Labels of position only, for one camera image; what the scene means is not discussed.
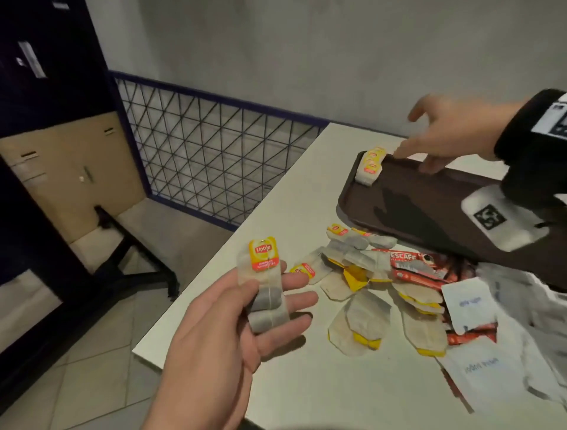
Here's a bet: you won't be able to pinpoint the person's right hand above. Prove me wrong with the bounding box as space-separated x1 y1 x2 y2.
393 93 528 175

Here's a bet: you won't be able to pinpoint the person's left hand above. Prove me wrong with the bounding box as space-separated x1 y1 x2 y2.
141 260 320 430

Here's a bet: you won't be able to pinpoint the brown plastic tray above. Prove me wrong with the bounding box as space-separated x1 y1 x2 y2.
337 150 567 293

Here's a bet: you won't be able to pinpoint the red Nescafe coffee sachets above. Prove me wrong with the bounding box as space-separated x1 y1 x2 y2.
372 247 499 346

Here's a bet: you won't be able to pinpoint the pile of tea bags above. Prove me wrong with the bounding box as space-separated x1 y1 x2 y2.
290 223 448 357

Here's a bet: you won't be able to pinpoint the pile of white sugar packets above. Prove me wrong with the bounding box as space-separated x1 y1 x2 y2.
436 263 567 415

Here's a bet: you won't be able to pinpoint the black wristband white markers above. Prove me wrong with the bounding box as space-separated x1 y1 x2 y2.
494 88 567 207

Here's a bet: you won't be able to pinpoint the black metal table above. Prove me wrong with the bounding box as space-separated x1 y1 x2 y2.
0 155 180 413

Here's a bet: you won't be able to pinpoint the purple metal mesh railing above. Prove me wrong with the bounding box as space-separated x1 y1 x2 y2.
108 70 408 232

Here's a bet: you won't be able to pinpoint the dark cabinet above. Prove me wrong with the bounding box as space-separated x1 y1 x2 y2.
0 0 112 138

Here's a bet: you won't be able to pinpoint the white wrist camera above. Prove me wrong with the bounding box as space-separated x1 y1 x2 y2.
460 184 550 253

